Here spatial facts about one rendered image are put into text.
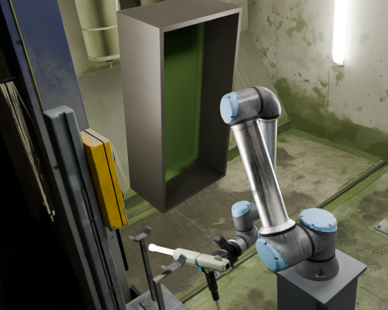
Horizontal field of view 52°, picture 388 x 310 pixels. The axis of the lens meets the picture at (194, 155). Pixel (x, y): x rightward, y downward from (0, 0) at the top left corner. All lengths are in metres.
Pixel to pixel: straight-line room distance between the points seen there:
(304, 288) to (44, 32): 1.40
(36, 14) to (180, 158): 1.85
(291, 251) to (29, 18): 1.25
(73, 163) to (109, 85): 2.63
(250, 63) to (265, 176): 2.97
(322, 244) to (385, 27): 2.34
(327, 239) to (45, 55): 1.27
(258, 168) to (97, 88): 2.26
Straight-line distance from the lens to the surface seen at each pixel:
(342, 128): 4.15
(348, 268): 1.92
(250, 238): 1.94
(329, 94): 4.12
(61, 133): 0.98
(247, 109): 1.58
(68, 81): 1.51
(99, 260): 1.18
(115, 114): 3.55
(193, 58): 2.71
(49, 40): 1.47
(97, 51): 3.28
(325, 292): 1.81
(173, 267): 1.25
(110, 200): 1.07
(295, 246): 1.65
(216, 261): 1.70
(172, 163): 2.99
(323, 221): 1.72
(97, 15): 3.20
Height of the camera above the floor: 1.94
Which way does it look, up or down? 27 degrees down
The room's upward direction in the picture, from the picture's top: 7 degrees counter-clockwise
